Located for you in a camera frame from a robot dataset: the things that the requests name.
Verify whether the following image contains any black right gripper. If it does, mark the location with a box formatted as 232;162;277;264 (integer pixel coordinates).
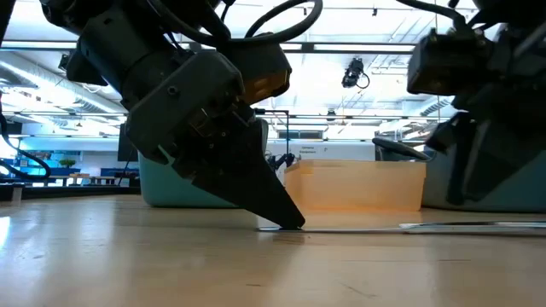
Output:
426;20;546;206

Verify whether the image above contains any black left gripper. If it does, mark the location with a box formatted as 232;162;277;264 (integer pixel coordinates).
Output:
126;54;306;231

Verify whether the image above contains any steel table knife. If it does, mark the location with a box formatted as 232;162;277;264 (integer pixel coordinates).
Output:
258;220;546;236

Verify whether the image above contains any dark blue-teal plastic bin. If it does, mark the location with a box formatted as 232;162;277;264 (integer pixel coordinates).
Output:
421;144;546;213

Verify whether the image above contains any light green-teal plastic bin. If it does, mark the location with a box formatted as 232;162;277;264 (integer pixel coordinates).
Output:
138;118;270;209

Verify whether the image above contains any translucent orange plastic bin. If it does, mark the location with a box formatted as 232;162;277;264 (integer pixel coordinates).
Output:
283;159;427;212

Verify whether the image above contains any black background monitor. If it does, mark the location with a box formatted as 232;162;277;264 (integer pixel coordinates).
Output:
118;123;140;162

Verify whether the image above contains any black overhead light bar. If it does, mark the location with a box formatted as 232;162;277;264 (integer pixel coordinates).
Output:
0;39;417;55

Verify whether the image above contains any black utensil with loop handle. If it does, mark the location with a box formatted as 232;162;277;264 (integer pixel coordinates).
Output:
372;136;432;162

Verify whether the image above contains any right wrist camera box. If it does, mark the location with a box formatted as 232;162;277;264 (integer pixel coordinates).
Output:
407;28;495;96

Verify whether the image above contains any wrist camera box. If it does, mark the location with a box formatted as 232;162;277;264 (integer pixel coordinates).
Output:
407;28;495;96
232;32;293;106

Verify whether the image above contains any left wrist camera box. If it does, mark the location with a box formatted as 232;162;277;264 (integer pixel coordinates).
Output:
232;32;293;106

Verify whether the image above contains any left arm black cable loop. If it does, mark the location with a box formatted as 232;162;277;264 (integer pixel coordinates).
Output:
147;0;324;48

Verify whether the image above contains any black ceiling-mounted camera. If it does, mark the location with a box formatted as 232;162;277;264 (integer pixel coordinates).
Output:
340;57;370;90

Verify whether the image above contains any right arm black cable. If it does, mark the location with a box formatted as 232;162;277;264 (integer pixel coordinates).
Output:
396;0;468;33

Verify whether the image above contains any thick black looping cable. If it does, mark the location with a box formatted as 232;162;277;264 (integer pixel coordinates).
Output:
0;113;52;182

